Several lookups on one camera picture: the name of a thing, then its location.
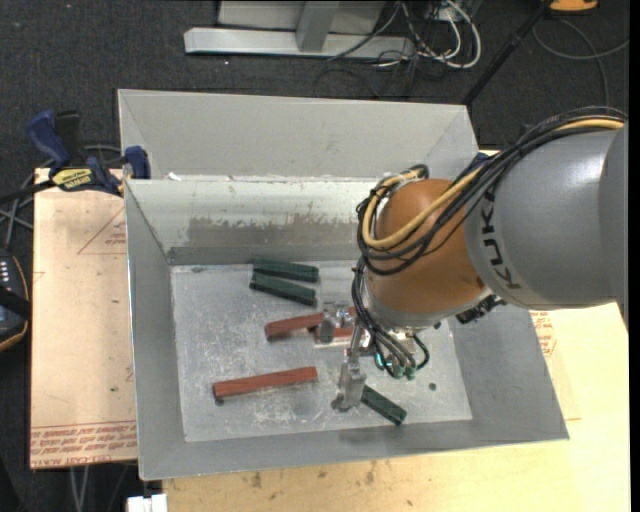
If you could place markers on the grey metal bin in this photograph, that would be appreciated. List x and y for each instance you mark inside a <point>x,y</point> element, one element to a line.
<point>240,350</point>

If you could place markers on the red-brown flat block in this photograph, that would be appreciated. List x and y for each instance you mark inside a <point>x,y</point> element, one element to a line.
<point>292,325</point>
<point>343,332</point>
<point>265,382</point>

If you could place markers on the brown cardboard board red print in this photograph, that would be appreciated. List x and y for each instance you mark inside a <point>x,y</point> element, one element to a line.
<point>80,320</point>

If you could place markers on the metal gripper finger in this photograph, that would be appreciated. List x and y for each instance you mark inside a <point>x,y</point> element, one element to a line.
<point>351,387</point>
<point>327,330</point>

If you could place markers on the dark green flat block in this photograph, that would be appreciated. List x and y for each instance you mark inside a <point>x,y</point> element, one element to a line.
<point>287,270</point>
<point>385,404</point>
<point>282,290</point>

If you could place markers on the black cylinder on white bracket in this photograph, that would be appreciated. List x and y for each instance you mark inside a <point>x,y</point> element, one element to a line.
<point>475,312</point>

